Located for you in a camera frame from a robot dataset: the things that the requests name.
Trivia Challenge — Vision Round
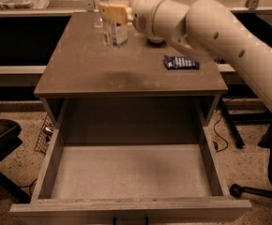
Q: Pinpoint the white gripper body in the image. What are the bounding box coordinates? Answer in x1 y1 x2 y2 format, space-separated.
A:
131 0 164 38

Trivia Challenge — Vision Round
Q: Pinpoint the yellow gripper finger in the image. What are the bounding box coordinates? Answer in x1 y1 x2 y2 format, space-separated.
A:
98 1 133 24

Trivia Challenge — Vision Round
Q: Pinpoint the clear plastic water bottle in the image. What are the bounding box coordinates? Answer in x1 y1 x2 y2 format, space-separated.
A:
99 0 128 47

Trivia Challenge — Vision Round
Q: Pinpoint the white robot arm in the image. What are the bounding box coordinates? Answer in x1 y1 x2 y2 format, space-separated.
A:
98 0 272 112

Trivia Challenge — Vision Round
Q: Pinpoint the open grey top drawer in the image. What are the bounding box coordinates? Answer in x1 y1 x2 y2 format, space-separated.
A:
10 130 251 225

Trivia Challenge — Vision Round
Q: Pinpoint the white ceramic bowl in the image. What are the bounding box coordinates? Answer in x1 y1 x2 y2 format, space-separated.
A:
147 37 164 44

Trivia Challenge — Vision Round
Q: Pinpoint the blue snack bar wrapper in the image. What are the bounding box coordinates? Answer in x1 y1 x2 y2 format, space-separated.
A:
163 55 200 69

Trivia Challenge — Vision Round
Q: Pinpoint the black table leg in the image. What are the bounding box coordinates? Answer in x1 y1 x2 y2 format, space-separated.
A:
219 98 245 149

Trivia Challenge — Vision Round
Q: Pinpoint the dark office chair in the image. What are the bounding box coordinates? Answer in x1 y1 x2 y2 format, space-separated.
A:
0 117 31 203

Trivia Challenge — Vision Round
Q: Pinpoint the black chair caster leg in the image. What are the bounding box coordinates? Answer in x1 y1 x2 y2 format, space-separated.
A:
229 184 272 199

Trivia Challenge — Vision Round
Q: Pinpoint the black floor cable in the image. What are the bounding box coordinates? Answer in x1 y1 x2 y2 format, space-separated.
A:
212 110 230 154

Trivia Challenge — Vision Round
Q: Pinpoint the wire mesh basket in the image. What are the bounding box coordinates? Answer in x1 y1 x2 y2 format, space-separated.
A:
35 115 54 156

